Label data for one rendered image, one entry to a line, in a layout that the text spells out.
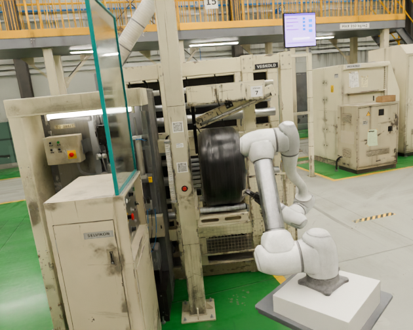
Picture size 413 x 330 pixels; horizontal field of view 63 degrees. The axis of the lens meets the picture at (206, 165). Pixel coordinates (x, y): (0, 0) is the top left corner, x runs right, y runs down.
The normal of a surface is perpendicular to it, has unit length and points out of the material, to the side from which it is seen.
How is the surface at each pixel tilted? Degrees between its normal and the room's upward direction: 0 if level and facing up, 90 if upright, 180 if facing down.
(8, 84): 90
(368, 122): 90
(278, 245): 58
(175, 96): 90
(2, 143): 90
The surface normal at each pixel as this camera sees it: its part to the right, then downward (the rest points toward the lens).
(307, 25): 0.26, 0.18
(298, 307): -0.70, 0.22
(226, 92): 0.04, 0.21
